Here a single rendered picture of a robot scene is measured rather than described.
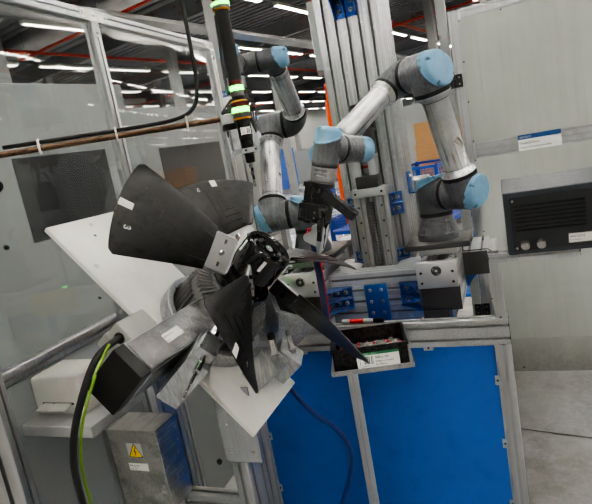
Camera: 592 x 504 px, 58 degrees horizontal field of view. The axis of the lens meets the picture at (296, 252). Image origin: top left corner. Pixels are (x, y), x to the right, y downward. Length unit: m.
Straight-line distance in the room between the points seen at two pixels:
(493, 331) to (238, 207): 0.82
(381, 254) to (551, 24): 1.49
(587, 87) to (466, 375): 1.75
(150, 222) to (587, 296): 2.49
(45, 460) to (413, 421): 1.12
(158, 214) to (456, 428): 1.16
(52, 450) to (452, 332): 1.22
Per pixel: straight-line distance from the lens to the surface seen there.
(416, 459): 1.92
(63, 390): 1.57
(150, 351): 1.06
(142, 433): 1.42
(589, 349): 3.29
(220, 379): 1.29
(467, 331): 1.68
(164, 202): 1.20
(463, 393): 1.78
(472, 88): 3.02
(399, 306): 2.03
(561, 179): 1.57
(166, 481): 1.46
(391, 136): 2.13
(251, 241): 1.22
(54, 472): 1.80
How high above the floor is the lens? 1.42
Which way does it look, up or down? 10 degrees down
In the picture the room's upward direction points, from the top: 10 degrees counter-clockwise
